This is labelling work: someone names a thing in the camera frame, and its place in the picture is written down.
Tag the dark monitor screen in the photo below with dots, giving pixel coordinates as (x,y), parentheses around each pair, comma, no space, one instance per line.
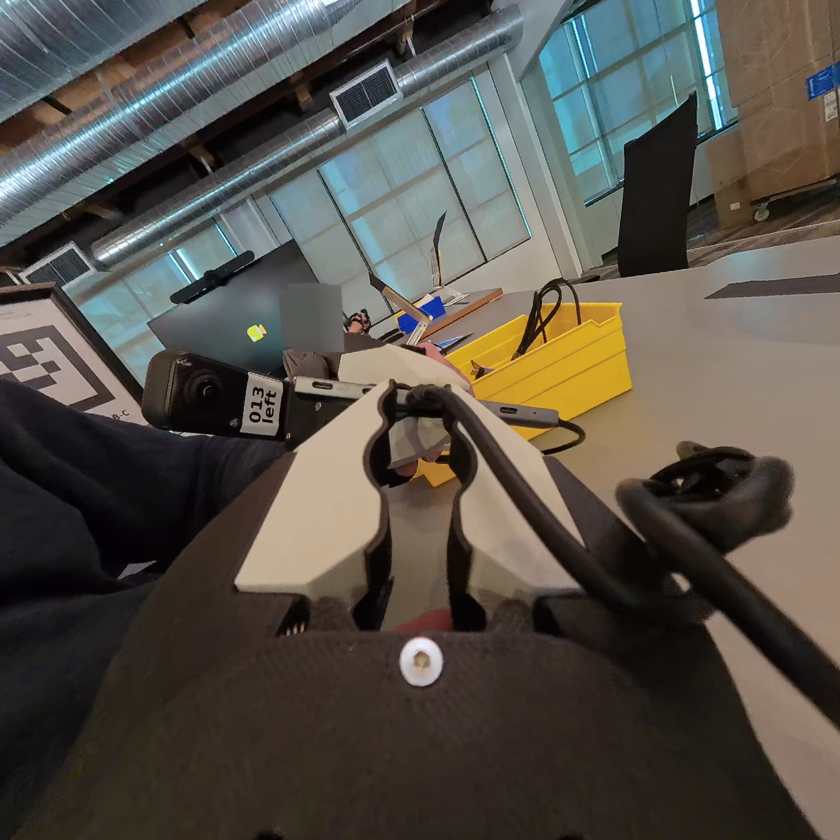
(197,335)

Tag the framed marker board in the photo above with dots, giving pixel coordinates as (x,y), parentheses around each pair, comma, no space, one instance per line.
(53,355)

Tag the cardboard box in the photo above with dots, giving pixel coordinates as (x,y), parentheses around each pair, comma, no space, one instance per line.
(775,105)

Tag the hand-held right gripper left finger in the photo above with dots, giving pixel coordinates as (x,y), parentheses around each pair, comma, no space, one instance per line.
(315,525)

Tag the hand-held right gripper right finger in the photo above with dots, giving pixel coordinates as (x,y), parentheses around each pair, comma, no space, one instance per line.
(505,551)

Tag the black video bar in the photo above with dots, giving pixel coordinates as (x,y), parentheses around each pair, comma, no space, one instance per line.
(217,276)

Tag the thin grey stand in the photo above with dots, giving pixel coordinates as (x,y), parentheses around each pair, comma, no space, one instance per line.
(439,250)

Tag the white air vent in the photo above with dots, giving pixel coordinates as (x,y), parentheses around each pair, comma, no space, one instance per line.
(365,92)

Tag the silver air duct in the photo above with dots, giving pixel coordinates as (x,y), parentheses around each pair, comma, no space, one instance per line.
(105,118)
(263,164)

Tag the person's left forearm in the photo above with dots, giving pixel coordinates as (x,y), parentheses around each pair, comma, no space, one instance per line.
(92,525)

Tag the blue box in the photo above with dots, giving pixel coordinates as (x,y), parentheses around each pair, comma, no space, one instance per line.
(423,315)

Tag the light wooden desk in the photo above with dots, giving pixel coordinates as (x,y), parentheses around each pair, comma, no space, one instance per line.
(460,313)

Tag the silver flat adapter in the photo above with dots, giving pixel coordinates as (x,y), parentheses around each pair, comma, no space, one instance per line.
(525,415)

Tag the yellow plastic bin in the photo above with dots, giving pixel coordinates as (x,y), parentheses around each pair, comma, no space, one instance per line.
(565,361)

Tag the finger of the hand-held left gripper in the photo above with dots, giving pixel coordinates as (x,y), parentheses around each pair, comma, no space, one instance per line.
(400,368)

